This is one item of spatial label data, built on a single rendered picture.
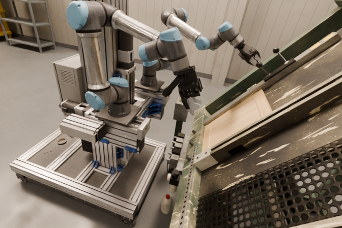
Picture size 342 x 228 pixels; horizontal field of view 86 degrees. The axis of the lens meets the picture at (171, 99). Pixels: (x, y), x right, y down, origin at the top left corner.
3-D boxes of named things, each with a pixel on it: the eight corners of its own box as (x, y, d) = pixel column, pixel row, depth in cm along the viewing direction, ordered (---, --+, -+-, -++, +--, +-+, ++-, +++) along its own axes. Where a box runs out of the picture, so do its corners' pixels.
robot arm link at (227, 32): (218, 27, 119) (228, 18, 112) (229, 39, 121) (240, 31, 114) (215, 32, 114) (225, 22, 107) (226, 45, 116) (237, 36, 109)
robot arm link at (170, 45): (163, 31, 73) (181, 24, 68) (172, 57, 77) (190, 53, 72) (152, 35, 67) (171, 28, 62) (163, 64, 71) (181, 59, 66)
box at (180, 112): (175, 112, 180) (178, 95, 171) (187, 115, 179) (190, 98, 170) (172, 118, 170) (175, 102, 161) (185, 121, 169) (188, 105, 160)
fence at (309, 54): (206, 123, 148) (203, 120, 148) (337, 36, 102) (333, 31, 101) (206, 127, 144) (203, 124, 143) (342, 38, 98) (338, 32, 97)
